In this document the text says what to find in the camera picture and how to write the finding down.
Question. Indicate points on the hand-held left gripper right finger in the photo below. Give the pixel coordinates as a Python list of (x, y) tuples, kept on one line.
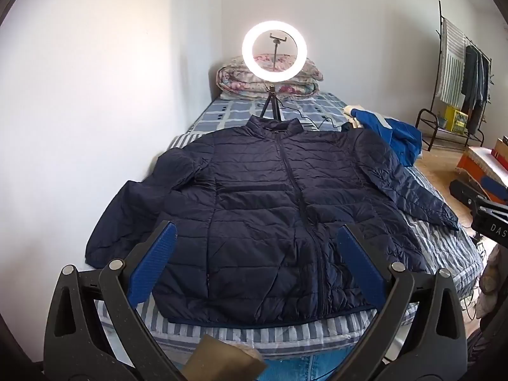
[(359, 266)]

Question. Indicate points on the yellow box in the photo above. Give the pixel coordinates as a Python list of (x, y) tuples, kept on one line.
[(455, 118)]

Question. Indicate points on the black metal clothes rack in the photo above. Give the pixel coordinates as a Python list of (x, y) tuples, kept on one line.
[(430, 121)]

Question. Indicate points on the person's blue jeans leg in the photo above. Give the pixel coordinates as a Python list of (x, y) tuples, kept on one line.
[(301, 369)]

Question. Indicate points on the striped hanging towel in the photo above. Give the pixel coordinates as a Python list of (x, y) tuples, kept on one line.
[(450, 63)]

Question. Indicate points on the brown cloth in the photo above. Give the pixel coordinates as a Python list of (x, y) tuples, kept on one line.
[(218, 359)]

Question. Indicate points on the navy puffer jacket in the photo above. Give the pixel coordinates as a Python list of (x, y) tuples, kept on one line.
[(258, 190)]

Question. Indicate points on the blue and white jacket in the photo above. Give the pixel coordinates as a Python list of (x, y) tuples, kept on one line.
[(401, 135)]

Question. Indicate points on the bed with striped blue cover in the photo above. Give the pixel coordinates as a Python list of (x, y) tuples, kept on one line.
[(436, 246)]

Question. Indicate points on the orange box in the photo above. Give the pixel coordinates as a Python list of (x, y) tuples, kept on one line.
[(470, 164)]

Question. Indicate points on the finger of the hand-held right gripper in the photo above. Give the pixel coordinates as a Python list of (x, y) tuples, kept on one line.
[(494, 186), (466, 192)]

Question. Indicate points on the dark hanging clothes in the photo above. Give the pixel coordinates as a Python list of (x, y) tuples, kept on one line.
[(474, 83)]

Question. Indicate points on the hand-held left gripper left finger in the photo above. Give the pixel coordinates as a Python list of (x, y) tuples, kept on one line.
[(153, 262)]

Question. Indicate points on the folded floral quilt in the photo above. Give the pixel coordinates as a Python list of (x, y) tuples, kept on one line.
[(238, 81)]

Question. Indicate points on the blue plaid bedsheet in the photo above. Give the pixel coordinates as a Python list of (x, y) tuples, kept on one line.
[(230, 113)]

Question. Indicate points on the brown cardboard box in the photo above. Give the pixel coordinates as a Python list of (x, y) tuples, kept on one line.
[(501, 147)]

